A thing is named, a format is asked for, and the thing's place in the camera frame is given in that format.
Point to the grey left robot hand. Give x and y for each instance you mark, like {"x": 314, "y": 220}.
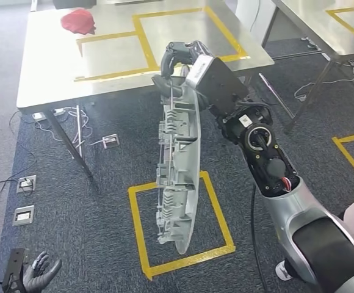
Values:
{"x": 39, "y": 273}

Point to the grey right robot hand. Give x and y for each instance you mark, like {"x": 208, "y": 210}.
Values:
{"x": 177, "y": 48}

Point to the grey plastic wheel hubcap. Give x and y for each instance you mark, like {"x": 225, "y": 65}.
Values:
{"x": 189, "y": 161}

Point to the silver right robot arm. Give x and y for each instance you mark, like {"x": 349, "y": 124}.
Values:
{"x": 287, "y": 210}

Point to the steel top workbench table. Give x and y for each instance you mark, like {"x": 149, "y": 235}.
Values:
{"x": 57, "y": 68}
{"x": 311, "y": 28}

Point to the silver floor socket box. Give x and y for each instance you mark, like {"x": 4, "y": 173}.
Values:
{"x": 26, "y": 184}
{"x": 111, "y": 141}
{"x": 23, "y": 215}

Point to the white partition panel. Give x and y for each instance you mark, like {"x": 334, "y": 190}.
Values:
{"x": 253, "y": 18}

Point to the red crumpled cloth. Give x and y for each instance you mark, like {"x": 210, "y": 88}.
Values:
{"x": 78, "y": 22}

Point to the white power strip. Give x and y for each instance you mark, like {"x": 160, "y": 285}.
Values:
{"x": 47, "y": 114}

